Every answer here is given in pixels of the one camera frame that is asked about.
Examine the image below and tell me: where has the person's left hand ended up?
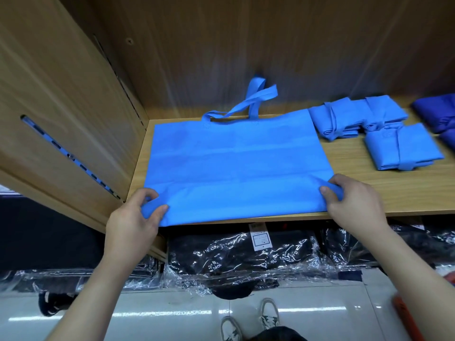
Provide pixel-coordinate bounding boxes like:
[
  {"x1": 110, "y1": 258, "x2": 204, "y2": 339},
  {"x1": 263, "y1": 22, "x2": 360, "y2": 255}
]
[{"x1": 104, "y1": 188, "x2": 170, "y2": 279}]

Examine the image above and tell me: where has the person's right hand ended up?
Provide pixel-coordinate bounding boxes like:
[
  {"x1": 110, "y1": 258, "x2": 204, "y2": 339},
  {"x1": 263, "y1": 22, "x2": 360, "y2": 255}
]
[{"x1": 318, "y1": 174, "x2": 391, "y2": 243}]

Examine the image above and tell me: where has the wooden shelf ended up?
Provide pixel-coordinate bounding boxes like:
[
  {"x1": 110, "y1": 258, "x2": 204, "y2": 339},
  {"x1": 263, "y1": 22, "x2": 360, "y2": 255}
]
[{"x1": 0, "y1": 0, "x2": 455, "y2": 261}]

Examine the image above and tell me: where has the light blue non-woven bag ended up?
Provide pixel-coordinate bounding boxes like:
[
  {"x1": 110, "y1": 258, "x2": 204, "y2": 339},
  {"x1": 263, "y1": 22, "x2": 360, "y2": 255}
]
[
  {"x1": 141, "y1": 76, "x2": 346, "y2": 228},
  {"x1": 308, "y1": 97, "x2": 372, "y2": 142},
  {"x1": 365, "y1": 123, "x2": 445, "y2": 172},
  {"x1": 363, "y1": 94, "x2": 410, "y2": 132}
]

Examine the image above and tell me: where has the person's right forearm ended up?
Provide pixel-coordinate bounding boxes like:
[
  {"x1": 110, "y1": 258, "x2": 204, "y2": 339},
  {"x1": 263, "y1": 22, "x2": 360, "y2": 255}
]
[{"x1": 366, "y1": 222, "x2": 455, "y2": 341}]

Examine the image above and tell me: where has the person's left forearm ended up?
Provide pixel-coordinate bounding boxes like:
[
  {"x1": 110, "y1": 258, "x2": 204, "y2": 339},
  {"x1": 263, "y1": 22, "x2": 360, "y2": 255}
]
[{"x1": 46, "y1": 260, "x2": 143, "y2": 341}]

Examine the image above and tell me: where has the person's right shoe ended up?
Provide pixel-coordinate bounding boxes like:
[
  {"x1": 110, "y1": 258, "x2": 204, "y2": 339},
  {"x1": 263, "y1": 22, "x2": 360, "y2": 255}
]
[{"x1": 257, "y1": 297, "x2": 282, "y2": 330}]

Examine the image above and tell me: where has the person's right leg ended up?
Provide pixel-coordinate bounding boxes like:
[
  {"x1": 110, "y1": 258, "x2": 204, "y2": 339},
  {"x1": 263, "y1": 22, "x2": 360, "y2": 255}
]
[{"x1": 245, "y1": 325, "x2": 309, "y2": 341}]

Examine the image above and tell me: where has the black plastic-wrapped bag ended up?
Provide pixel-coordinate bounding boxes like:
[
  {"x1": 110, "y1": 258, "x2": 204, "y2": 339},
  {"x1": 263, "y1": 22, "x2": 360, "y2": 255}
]
[
  {"x1": 320, "y1": 218, "x2": 455, "y2": 272},
  {"x1": 0, "y1": 255, "x2": 166, "y2": 296}
]

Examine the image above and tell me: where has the black wrapped bag with tag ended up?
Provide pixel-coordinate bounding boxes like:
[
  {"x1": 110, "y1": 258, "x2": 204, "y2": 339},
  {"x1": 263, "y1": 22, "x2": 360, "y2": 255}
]
[{"x1": 164, "y1": 227, "x2": 326, "y2": 300}]

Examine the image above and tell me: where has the white paper tag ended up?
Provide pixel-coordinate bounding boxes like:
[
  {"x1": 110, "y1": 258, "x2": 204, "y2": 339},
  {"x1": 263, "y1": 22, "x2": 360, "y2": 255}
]
[{"x1": 249, "y1": 224, "x2": 274, "y2": 251}]

